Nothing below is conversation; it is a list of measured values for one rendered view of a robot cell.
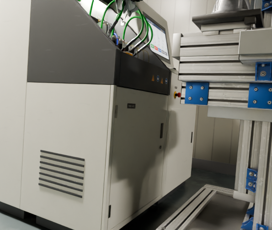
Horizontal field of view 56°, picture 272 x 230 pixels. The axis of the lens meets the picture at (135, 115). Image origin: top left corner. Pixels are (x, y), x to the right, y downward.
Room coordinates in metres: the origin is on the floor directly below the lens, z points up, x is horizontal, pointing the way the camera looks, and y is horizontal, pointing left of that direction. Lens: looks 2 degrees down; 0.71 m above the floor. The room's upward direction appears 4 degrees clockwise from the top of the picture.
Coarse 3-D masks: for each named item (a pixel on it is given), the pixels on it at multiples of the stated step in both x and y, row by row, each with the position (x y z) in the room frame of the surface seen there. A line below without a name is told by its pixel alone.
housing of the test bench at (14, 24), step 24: (0, 0) 1.56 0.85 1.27; (24, 0) 1.46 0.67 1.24; (0, 24) 1.55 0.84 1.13; (24, 24) 1.45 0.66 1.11; (0, 48) 1.55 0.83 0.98; (24, 48) 1.45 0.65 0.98; (0, 72) 1.54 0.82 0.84; (24, 72) 1.44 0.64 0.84; (0, 96) 1.54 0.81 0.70; (24, 96) 1.44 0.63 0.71; (0, 120) 1.53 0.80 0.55; (24, 120) 1.43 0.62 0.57; (0, 144) 1.53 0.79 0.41; (0, 168) 1.52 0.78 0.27; (0, 192) 1.52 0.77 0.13; (24, 216) 1.46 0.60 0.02
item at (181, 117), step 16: (160, 16) 2.42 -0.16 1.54; (144, 32) 2.01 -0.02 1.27; (176, 80) 1.87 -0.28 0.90; (176, 96) 1.89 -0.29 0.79; (176, 112) 1.91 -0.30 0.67; (192, 112) 2.29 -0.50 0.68; (176, 128) 1.94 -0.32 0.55; (192, 128) 2.32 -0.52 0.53; (176, 144) 1.96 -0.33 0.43; (192, 144) 2.37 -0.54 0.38; (176, 160) 1.99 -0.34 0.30; (176, 176) 2.02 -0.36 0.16
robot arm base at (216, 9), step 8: (216, 0) 0.97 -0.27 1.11; (224, 0) 0.92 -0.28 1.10; (232, 0) 0.91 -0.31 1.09; (240, 0) 0.91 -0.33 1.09; (248, 0) 0.93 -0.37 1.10; (216, 8) 0.96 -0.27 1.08; (224, 8) 0.91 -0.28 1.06; (232, 8) 0.90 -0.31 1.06; (240, 8) 0.90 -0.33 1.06; (248, 8) 0.91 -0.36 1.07
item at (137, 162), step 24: (120, 96) 1.21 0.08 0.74; (144, 96) 1.43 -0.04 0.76; (120, 120) 1.22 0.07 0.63; (144, 120) 1.45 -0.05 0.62; (120, 144) 1.24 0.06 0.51; (144, 144) 1.47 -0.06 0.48; (120, 168) 1.25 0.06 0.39; (144, 168) 1.49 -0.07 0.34; (120, 192) 1.26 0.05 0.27; (144, 192) 1.52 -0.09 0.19; (120, 216) 1.28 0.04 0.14
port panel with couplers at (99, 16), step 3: (99, 12) 1.90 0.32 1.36; (96, 15) 1.88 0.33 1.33; (99, 15) 1.90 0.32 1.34; (102, 15) 1.93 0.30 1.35; (99, 18) 1.90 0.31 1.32; (105, 18) 1.96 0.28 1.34; (99, 21) 1.89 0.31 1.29; (99, 24) 1.91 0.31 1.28; (105, 24) 1.97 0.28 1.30; (108, 24) 1.96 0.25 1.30; (102, 27) 1.94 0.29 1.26; (105, 27) 1.97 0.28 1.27; (105, 30) 1.97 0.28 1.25
